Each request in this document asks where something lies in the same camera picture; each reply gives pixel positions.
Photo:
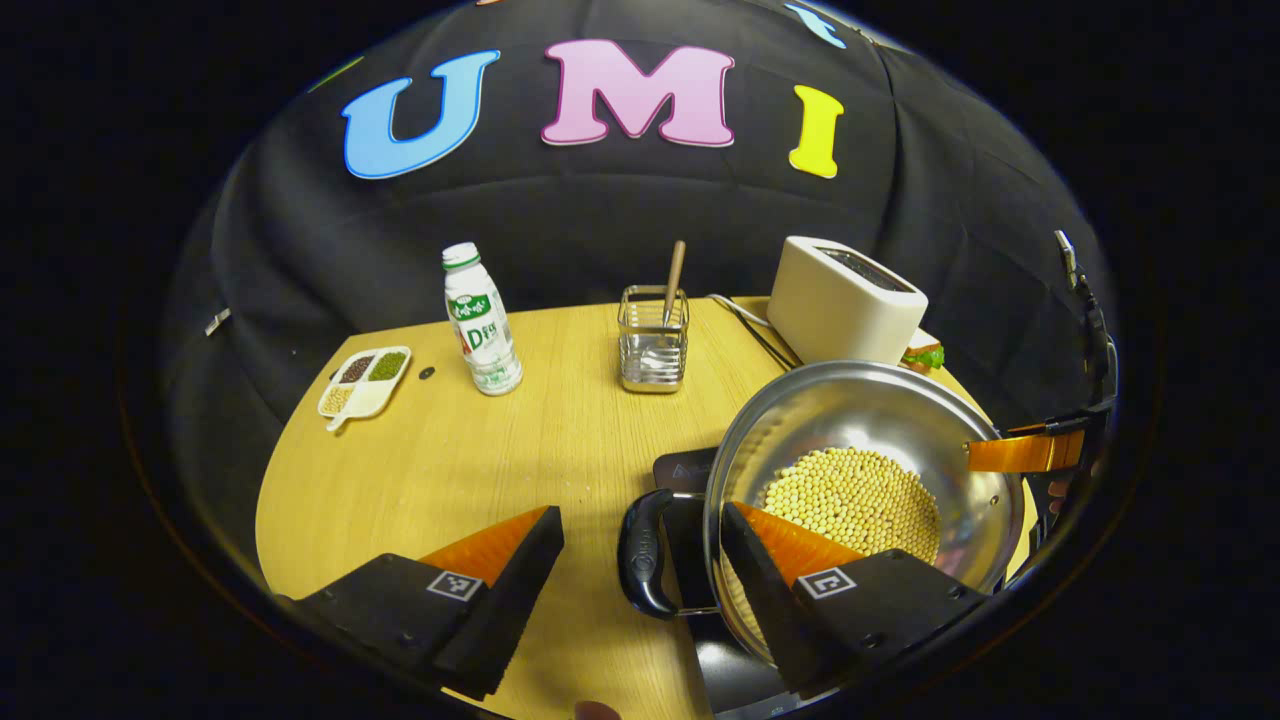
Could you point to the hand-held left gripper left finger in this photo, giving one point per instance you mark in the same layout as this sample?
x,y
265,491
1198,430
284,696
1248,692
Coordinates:
x,y
515,610

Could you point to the stainless steel pot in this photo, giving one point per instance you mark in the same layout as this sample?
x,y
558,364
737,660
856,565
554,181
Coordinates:
x,y
850,410

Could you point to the pile of soybeans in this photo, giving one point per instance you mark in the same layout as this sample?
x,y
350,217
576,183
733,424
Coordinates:
x,y
860,495

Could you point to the silver clip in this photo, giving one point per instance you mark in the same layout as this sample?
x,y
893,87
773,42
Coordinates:
x,y
217,321

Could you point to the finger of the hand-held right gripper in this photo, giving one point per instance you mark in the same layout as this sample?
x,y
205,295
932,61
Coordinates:
x,y
1025,452

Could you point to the white toaster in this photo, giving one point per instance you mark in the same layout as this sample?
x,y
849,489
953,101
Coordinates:
x,y
840,305

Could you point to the white divided bean dish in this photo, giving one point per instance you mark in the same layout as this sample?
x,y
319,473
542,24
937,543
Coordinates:
x,y
365,385

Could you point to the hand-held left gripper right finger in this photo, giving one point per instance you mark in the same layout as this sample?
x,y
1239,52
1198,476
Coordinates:
x,y
765,600

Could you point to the white green label bottle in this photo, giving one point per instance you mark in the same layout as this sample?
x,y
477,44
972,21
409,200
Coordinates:
x,y
482,330

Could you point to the toy sandwich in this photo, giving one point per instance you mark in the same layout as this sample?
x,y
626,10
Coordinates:
x,y
925,356

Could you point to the black backdrop cloth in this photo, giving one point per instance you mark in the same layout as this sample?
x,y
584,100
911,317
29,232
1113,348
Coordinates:
x,y
600,220

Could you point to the black induction cooktop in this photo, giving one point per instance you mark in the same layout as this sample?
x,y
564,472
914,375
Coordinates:
x,y
690,540

